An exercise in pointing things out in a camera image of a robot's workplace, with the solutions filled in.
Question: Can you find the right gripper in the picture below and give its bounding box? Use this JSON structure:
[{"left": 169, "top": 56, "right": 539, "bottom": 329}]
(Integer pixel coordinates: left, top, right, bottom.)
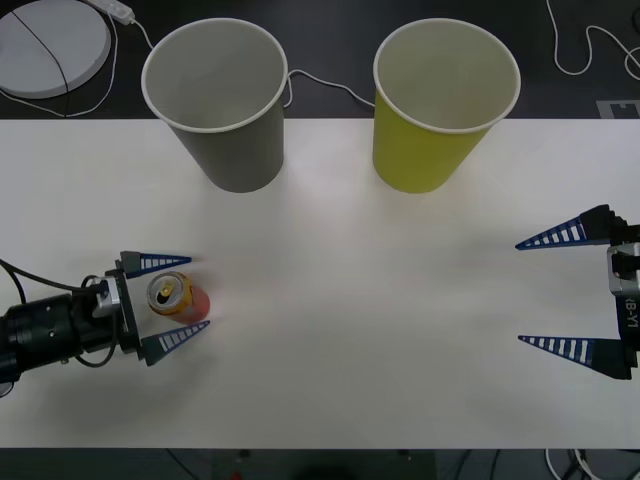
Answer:
[{"left": 514, "top": 203, "right": 640, "bottom": 381}]

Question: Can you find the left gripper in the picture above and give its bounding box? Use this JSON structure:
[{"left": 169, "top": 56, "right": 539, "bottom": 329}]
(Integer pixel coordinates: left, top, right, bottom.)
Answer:
[{"left": 103, "top": 251, "right": 211, "bottom": 368}]

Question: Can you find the red and gold drink can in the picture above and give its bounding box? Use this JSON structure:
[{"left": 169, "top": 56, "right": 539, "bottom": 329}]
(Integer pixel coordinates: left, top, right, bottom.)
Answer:
[{"left": 145, "top": 272, "right": 211, "bottom": 329}]

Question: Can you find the grey plastic waste bin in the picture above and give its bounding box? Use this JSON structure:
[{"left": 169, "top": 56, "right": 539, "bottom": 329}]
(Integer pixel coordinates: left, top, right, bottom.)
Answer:
[{"left": 140, "top": 18, "right": 290, "bottom": 194}]

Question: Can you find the grey floor marker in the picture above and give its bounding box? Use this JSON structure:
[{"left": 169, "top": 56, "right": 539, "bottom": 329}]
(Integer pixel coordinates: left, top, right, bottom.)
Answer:
[{"left": 597, "top": 99, "right": 640, "bottom": 120}]

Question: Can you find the yellow-green plastic waste bin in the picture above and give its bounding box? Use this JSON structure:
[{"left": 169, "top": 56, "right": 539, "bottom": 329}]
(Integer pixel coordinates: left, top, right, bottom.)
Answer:
[{"left": 372, "top": 18, "right": 522, "bottom": 195}]

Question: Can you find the white round floor disc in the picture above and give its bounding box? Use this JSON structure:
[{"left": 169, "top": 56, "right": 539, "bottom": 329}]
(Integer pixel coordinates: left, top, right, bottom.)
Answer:
[{"left": 0, "top": 0, "right": 112, "bottom": 100}]

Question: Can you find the white power strip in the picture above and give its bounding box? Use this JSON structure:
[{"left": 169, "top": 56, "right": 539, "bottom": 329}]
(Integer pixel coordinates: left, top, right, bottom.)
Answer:
[{"left": 82, "top": 0, "right": 135, "bottom": 24}]

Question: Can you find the white cable bundle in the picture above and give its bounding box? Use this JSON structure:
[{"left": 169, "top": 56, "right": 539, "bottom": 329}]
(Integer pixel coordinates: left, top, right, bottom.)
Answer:
[{"left": 544, "top": 447, "right": 601, "bottom": 480}]

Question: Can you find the long looping white cable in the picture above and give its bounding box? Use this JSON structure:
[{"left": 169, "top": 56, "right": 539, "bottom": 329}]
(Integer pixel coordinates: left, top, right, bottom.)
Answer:
[{"left": 546, "top": 0, "right": 640, "bottom": 81}]

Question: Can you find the thin dark cable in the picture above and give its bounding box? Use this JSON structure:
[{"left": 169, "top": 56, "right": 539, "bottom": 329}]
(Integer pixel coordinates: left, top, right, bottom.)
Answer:
[{"left": 10, "top": 8, "right": 70, "bottom": 96}]

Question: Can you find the white power strip cable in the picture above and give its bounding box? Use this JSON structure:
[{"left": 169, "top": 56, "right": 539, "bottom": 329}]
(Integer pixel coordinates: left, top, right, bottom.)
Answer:
[{"left": 130, "top": 17, "right": 376, "bottom": 109}]

